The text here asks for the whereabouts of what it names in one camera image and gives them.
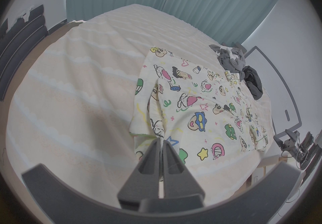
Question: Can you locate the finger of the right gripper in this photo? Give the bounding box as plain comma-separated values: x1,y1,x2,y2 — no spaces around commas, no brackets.
285,129,300,143
273,134,288,148

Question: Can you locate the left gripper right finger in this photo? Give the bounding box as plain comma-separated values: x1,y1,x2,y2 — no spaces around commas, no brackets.
162,139,206,209

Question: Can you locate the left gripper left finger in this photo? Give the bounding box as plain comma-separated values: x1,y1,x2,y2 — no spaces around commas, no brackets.
117,139,162,212

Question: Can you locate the white printed pyjama top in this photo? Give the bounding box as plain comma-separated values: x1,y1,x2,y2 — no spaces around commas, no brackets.
129,46,274,182

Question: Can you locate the bed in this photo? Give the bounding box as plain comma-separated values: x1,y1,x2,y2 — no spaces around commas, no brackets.
5,4,302,208

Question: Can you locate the black garment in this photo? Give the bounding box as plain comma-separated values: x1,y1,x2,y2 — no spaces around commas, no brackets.
240,65,263,100

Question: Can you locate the light grey and white garment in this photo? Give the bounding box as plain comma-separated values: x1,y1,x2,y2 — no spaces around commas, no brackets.
209,42,246,64

